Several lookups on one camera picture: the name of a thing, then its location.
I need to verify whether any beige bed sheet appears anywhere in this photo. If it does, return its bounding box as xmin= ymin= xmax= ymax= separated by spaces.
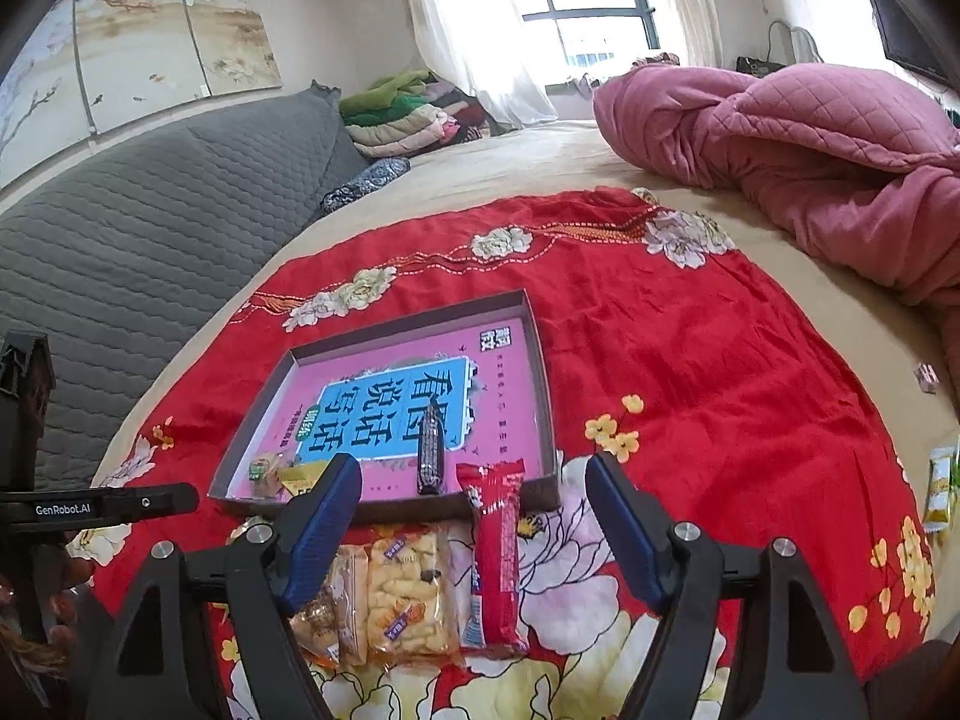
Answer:
xmin=90 ymin=116 xmax=960 ymax=661

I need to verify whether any dark chocolate bar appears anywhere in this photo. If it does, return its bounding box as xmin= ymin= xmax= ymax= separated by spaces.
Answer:
xmin=416 ymin=399 xmax=449 ymax=497

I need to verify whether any white curtain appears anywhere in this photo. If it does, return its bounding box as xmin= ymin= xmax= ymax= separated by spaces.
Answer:
xmin=394 ymin=0 xmax=560 ymax=132
xmin=626 ymin=0 xmax=725 ymax=68

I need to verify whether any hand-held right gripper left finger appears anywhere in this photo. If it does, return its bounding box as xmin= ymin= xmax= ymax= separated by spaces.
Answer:
xmin=86 ymin=454 xmax=362 ymax=720

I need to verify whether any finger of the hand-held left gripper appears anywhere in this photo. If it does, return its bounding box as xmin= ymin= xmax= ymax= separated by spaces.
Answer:
xmin=105 ymin=484 xmax=200 ymax=523

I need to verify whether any red snack bar packet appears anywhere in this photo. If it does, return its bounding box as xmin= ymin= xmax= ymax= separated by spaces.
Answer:
xmin=456 ymin=461 xmax=532 ymax=657

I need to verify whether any yellow and green packet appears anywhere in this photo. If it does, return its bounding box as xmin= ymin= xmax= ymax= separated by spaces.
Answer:
xmin=921 ymin=446 xmax=960 ymax=533

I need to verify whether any pink quilt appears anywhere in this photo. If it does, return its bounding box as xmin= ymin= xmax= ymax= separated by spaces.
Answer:
xmin=592 ymin=60 xmax=960 ymax=308

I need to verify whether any small green-label candy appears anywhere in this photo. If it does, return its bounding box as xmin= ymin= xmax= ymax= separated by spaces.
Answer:
xmin=246 ymin=454 xmax=280 ymax=497

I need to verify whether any light green packet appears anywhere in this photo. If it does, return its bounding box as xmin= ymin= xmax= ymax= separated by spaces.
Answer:
xmin=277 ymin=463 xmax=325 ymax=500

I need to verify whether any grey tray with pink print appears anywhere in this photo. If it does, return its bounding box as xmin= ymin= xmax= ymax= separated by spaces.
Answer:
xmin=206 ymin=289 xmax=562 ymax=517

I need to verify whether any floral wall painting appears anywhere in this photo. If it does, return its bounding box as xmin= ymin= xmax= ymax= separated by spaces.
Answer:
xmin=0 ymin=0 xmax=284 ymax=192

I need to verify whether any dark grey cloth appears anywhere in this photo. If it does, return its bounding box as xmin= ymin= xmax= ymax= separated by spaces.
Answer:
xmin=862 ymin=637 xmax=960 ymax=720

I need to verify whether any grey quilted headboard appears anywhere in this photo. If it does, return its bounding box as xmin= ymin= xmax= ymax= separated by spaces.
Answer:
xmin=0 ymin=82 xmax=372 ymax=492

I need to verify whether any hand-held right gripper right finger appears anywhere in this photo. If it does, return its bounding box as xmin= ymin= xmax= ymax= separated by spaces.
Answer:
xmin=585 ymin=452 xmax=871 ymax=720

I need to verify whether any pile of folded clothes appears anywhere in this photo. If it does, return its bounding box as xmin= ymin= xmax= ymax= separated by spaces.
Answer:
xmin=339 ymin=67 xmax=500 ymax=160

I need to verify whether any yellow puff snack packet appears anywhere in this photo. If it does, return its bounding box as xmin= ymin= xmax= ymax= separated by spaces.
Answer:
xmin=360 ymin=521 xmax=462 ymax=668

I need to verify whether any orange-edged brown pastry packet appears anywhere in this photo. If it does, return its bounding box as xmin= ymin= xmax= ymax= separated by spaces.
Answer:
xmin=289 ymin=544 xmax=370 ymax=672

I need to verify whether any red floral cloth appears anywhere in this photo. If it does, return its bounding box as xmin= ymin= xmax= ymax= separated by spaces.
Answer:
xmin=90 ymin=187 xmax=938 ymax=720

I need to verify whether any person's left hand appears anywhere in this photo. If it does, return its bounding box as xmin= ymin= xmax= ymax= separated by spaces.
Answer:
xmin=45 ymin=536 xmax=98 ymax=653

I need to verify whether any dark patterned pillow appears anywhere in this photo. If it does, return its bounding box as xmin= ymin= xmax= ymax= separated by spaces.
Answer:
xmin=321 ymin=157 xmax=412 ymax=215

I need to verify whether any black television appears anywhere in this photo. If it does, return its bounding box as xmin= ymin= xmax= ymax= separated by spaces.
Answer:
xmin=864 ymin=0 xmax=953 ymax=83

